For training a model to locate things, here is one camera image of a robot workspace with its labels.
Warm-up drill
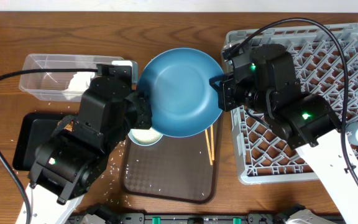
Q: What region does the brown serving tray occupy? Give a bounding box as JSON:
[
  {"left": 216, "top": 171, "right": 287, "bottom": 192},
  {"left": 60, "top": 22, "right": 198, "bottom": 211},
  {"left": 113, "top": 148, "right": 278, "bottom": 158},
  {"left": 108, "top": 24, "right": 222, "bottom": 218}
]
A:
[{"left": 120, "top": 118, "right": 223, "bottom": 204}]

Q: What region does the blue plate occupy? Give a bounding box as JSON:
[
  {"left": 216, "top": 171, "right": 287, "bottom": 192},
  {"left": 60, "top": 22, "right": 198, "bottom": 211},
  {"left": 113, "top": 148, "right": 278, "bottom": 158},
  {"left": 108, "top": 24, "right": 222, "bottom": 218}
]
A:
[{"left": 137, "top": 48, "right": 223, "bottom": 138}]

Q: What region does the black plastic tray bin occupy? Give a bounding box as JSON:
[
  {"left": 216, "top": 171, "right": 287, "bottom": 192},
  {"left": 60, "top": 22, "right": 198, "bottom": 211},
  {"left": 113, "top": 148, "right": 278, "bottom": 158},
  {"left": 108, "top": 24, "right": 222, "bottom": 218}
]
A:
[{"left": 12, "top": 113, "right": 74, "bottom": 171}]

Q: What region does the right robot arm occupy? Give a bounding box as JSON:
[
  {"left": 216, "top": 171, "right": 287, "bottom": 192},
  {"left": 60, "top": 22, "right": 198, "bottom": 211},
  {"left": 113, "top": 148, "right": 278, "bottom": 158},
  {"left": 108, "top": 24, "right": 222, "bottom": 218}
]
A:
[{"left": 209, "top": 44, "right": 358, "bottom": 223}]

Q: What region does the white paper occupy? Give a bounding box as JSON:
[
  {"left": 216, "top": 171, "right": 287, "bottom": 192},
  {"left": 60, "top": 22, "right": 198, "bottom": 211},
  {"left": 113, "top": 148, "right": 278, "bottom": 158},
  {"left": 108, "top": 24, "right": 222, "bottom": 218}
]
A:
[{"left": 67, "top": 72, "right": 95, "bottom": 92}]

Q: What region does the left wooden chopstick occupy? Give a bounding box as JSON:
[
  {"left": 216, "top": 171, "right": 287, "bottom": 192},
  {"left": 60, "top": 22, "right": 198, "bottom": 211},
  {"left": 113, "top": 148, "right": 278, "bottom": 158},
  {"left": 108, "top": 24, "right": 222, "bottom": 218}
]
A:
[{"left": 204, "top": 129, "right": 213, "bottom": 166}]

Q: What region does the grey dishwasher rack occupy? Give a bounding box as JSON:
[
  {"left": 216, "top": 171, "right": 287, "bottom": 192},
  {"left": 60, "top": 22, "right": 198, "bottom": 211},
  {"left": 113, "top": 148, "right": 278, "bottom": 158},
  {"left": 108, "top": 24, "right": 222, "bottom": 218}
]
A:
[{"left": 231, "top": 23, "right": 358, "bottom": 185}]

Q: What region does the light blue rice bowl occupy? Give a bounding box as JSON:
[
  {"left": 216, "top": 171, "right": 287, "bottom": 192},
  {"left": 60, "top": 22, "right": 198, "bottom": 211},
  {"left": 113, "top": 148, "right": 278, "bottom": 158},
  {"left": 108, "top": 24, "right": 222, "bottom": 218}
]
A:
[{"left": 128, "top": 128, "right": 163, "bottom": 146}]

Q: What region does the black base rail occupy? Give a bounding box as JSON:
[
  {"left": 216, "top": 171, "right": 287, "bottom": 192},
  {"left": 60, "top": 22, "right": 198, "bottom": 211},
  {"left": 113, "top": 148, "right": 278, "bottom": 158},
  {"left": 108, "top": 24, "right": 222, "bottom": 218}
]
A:
[{"left": 66, "top": 213, "right": 286, "bottom": 224}]

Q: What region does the right wooden chopstick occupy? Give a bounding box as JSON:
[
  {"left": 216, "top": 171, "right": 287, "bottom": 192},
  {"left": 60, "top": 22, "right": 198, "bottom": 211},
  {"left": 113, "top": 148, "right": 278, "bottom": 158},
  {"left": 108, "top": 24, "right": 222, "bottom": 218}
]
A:
[{"left": 210, "top": 125, "right": 215, "bottom": 161}]

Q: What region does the wooden chopstick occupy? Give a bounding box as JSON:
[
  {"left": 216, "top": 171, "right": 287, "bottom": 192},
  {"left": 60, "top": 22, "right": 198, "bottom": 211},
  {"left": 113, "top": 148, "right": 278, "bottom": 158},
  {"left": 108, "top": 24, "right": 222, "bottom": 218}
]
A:
[
  {"left": 210, "top": 125, "right": 215, "bottom": 161},
  {"left": 204, "top": 129, "right": 213, "bottom": 166}
]

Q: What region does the clear plastic bin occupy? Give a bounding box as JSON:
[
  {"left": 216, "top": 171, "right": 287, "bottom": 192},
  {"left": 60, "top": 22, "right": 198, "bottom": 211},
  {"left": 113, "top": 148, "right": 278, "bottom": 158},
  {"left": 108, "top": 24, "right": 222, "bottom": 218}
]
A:
[{"left": 19, "top": 54, "right": 138, "bottom": 102}]

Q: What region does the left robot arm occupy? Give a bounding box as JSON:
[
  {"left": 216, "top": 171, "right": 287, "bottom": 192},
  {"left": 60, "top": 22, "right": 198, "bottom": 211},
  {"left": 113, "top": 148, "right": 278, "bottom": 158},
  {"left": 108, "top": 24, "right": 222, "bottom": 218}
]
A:
[{"left": 12, "top": 60, "right": 152, "bottom": 223}]

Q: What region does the brown food scrap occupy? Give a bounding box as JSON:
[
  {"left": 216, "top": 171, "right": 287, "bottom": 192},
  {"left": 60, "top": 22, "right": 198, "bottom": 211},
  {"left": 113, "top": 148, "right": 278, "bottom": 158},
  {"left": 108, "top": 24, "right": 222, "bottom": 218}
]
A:
[{"left": 64, "top": 121, "right": 73, "bottom": 132}]

